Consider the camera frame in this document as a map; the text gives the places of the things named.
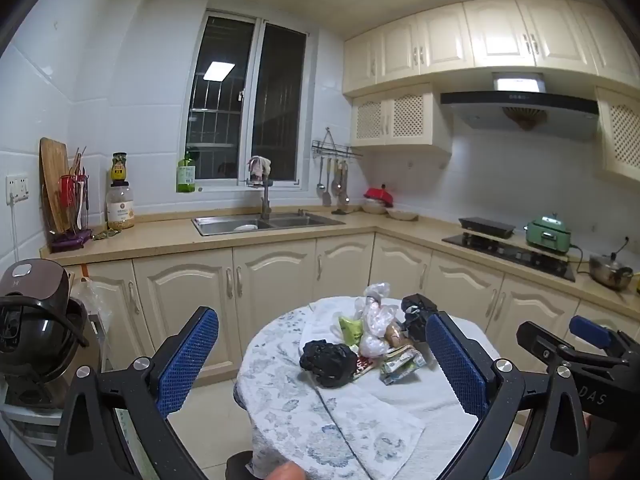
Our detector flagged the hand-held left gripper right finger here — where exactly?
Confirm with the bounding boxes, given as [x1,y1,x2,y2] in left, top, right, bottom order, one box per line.
[425,310,591,480]

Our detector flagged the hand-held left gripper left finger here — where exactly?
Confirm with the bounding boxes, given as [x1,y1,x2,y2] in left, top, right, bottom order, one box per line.
[54,306,221,480]

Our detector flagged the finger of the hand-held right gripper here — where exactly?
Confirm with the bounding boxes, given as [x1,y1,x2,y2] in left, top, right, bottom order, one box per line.
[516,321,583,373]
[569,315,640,361]

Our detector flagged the crumpled green white carton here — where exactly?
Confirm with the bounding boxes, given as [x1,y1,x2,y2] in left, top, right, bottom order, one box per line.
[379,346,427,386]

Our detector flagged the steel cooking pot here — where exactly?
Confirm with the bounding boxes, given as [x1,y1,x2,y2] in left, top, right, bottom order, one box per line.
[589,252,635,291]

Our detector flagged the black plastic bag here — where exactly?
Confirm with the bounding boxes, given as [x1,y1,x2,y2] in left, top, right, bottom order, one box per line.
[299,339,359,389]
[401,294,440,342]

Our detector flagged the red printed plastic bag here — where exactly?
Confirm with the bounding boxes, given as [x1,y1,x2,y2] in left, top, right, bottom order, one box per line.
[357,305,401,356]

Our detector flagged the round table with cloth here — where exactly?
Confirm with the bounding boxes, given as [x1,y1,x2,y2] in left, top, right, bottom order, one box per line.
[233,296,506,480]

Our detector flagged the black gas stove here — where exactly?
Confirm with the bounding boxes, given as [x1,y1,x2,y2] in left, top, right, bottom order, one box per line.
[442,232,577,282]

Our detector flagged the green electric cooker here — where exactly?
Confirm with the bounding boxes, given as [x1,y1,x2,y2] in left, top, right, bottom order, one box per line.
[523,212,573,251]

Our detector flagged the green wrapper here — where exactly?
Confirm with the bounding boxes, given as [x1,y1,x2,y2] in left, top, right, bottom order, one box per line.
[339,314,366,347]

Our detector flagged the cream base cabinets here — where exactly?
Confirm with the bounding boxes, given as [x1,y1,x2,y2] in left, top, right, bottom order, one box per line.
[60,232,640,386]

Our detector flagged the hanging clear plastic bag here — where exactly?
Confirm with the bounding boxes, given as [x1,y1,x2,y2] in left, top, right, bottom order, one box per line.
[70,277,108,331]

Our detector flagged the black grill pan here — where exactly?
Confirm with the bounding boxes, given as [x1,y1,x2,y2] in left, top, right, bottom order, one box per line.
[458,216,516,240]

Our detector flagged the beige kitchen countertop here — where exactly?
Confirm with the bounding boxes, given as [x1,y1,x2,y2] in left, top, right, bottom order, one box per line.
[39,209,640,311]

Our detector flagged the large clear grain jar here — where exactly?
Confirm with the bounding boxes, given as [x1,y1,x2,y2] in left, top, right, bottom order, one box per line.
[106,181,136,230]

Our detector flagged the stainless steel sink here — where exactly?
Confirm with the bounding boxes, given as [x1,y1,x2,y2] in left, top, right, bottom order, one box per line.
[191,212,347,237]

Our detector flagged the purple utensil holder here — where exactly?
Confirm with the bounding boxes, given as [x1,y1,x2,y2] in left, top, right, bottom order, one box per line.
[50,146,94,254]

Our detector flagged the brown air fryer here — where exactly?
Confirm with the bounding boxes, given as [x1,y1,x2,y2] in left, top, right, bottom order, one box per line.
[0,258,92,408]

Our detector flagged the white storage cart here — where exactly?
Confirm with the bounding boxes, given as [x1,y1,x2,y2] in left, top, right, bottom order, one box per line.
[0,385,66,468]

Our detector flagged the steel faucet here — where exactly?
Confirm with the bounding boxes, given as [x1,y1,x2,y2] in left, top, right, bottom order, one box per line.
[239,177,275,221]

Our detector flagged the green glass bottle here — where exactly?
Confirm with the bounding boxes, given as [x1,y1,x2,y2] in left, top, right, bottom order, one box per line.
[176,149,199,194]

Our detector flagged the red pot lid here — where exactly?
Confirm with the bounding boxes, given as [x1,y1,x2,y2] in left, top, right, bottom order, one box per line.
[363,185,395,208]

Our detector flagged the tall lattice door cabinet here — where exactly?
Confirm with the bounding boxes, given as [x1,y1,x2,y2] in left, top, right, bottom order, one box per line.
[595,86,640,183]

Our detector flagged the pale cloth on faucet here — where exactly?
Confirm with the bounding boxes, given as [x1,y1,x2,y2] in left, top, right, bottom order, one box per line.
[247,155,272,181]

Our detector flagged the hanging steel ladle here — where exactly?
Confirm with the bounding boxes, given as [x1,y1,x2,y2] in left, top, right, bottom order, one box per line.
[332,159,349,206]

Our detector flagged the wooden cutting board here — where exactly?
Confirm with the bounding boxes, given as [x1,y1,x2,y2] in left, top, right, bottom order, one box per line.
[39,137,71,235]

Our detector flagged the range hood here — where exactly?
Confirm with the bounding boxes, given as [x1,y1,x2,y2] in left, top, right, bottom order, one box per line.
[440,72,600,142]

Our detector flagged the small lattice door cabinet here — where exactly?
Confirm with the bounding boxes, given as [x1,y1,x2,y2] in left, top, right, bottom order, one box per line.
[350,82,453,156]

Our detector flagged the kitchen window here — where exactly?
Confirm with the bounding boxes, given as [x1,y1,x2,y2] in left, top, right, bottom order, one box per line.
[185,8,310,192]

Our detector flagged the black power cable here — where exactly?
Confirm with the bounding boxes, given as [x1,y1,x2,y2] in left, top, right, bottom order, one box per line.
[569,236,632,275]

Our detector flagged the white wall socket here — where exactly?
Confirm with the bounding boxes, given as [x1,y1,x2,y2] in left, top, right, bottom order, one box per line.
[6,175,30,206]

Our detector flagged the wire utensil rack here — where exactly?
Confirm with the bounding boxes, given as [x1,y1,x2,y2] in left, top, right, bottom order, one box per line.
[311,128,364,161]

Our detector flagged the cream wall cabinets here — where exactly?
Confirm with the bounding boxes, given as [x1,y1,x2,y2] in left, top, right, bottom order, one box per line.
[343,0,640,98]

